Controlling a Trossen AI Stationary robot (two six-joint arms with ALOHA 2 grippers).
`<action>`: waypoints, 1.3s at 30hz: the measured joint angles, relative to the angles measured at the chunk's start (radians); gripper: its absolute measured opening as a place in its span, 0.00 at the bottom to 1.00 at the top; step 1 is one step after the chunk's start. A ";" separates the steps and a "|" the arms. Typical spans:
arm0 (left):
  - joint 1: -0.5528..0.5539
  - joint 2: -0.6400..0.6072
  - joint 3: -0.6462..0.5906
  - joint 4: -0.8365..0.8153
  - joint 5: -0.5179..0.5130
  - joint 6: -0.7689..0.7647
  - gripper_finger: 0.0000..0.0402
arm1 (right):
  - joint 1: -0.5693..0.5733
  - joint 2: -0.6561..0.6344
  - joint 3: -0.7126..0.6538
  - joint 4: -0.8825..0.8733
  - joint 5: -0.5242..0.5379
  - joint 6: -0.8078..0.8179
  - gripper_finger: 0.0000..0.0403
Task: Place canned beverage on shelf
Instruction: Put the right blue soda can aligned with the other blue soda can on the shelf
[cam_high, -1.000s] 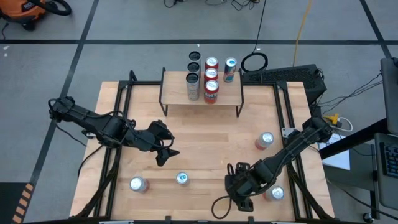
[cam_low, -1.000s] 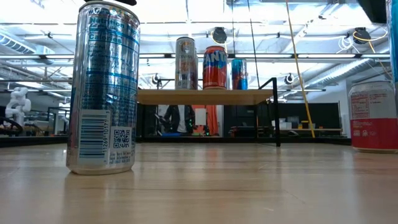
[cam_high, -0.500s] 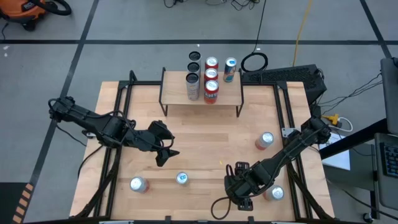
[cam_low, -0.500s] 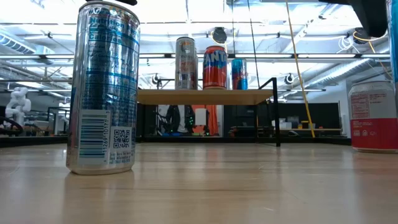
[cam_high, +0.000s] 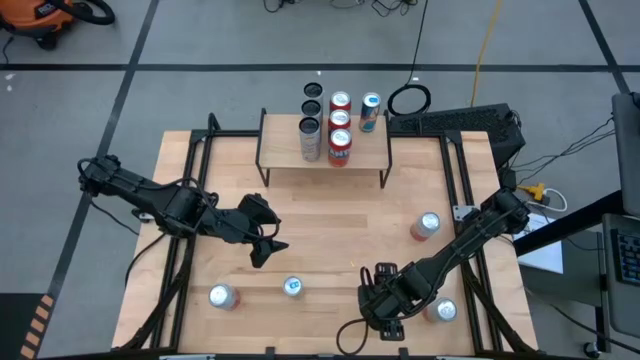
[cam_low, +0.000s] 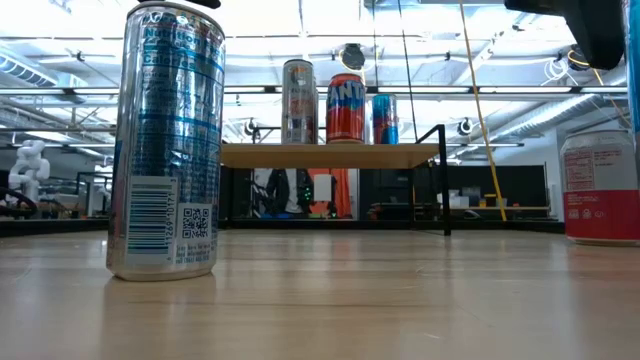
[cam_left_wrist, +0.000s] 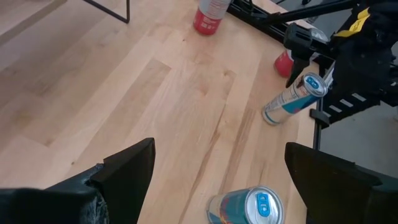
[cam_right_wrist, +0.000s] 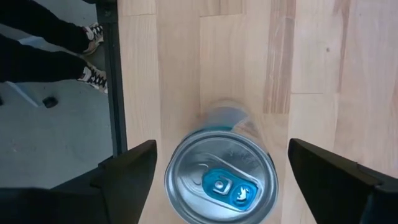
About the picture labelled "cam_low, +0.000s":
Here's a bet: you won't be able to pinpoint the white machine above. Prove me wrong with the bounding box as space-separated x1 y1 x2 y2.
7 139 51 204

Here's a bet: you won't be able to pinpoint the orange cloth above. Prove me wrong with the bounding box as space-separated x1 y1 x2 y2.
305 168 354 220

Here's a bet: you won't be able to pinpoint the black hanging cable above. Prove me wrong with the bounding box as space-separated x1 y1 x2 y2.
397 0 419 146

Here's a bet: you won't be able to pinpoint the black partition panel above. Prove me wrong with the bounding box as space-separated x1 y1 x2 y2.
358 164 550 221

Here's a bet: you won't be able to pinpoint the orange Fanta strawberry soda can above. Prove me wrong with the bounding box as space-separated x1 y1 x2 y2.
325 72 368 145

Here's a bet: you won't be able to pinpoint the silver blue slim energy can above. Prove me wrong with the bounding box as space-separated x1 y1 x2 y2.
372 93 400 146
105 0 226 283
624 0 640 136

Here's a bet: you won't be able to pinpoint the person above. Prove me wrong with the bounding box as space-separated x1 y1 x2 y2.
257 168 315 219

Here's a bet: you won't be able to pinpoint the wooden shelf black legs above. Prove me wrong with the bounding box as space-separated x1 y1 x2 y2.
219 123 453 237

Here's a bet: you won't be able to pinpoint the white pink soda can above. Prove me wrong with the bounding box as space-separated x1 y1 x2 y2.
558 128 640 247

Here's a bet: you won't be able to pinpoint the yellow hanging cable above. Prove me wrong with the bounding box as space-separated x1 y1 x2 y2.
457 0 509 223

